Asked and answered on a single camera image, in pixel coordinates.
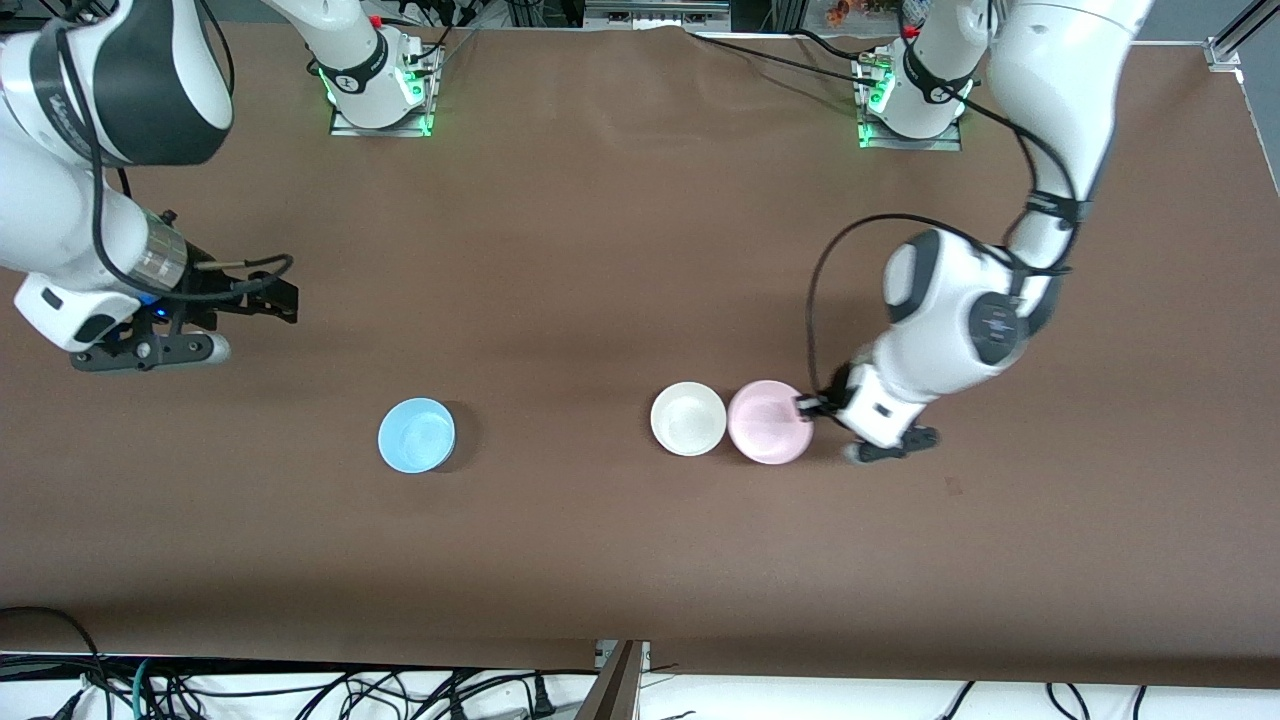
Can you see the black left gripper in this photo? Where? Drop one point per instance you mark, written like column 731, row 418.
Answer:
column 836, row 386

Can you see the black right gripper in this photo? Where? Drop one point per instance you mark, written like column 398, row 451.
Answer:
column 213, row 290

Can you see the pink bowl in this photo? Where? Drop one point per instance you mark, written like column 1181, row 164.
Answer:
column 765, row 425

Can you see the blue bowl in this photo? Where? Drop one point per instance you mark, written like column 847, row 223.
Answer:
column 415, row 435

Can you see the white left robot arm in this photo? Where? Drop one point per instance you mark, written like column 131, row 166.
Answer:
column 1060, row 80

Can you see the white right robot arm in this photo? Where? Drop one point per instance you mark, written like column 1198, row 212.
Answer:
column 60, row 200

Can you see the white bowl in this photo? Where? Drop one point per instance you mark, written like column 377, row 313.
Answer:
column 688, row 420

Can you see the brown table cover sheet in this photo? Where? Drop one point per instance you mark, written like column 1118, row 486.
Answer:
column 600, row 250

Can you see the black power plug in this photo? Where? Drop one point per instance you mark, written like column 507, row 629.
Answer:
column 541, row 697

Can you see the orange background items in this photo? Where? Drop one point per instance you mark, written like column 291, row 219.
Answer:
column 850, row 10

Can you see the grey metal box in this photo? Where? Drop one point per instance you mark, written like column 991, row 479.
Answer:
column 655, row 12

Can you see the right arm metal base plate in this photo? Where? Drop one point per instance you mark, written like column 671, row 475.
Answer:
column 380, row 131

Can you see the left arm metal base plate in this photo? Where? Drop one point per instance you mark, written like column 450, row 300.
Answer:
column 910, row 144

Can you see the metal table leg bracket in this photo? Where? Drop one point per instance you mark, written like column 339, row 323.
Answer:
column 615, row 690

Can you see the aluminium frame profile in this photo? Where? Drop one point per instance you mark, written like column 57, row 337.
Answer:
column 1225, row 48

